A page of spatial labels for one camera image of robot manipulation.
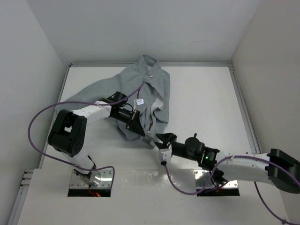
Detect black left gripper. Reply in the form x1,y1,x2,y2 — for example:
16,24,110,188
112,108,145,136

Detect grey zip jacket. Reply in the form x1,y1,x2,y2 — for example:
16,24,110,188
55,55,171,145

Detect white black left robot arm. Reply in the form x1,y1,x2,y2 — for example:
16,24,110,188
48,91,145,186

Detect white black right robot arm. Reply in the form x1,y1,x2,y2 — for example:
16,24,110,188
155,133,300,194

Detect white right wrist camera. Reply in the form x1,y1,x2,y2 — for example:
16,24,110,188
159,148,172,166

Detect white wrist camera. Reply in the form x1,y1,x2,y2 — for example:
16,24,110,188
133,98,145,111
159,148,172,166

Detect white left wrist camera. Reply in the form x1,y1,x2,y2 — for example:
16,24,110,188
133,98,145,111

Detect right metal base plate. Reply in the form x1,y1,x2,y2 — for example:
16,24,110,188
194,169,238,189

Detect metal base plate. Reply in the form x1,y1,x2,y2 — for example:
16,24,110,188
194,169,238,189
69,169,114,189

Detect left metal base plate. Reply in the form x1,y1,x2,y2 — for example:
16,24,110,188
69,169,114,189

